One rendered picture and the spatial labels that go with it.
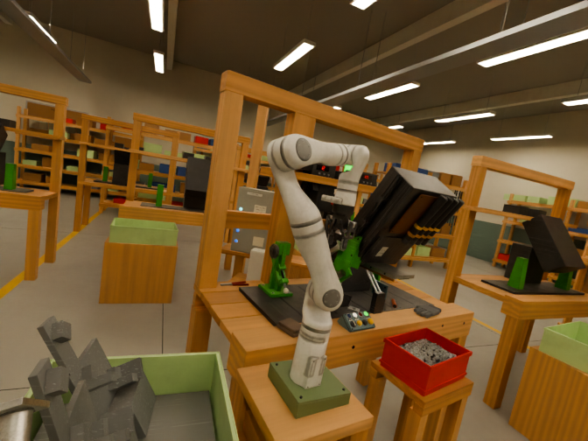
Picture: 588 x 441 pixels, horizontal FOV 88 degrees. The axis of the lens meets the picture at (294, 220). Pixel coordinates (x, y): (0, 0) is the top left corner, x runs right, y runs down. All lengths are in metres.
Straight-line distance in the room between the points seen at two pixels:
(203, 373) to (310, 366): 0.31
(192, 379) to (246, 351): 0.21
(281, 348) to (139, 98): 10.71
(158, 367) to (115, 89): 10.86
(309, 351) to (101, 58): 11.29
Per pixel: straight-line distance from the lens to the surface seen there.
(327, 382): 1.09
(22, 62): 12.09
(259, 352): 1.16
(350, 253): 1.59
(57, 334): 0.80
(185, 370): 1.02
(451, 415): 1.66
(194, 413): 0.99
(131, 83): 11.56
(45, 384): 0.63
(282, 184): 0.84
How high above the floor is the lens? 1.49
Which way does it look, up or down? 7 degrees down
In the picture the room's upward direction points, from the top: 10 degrees clockwise
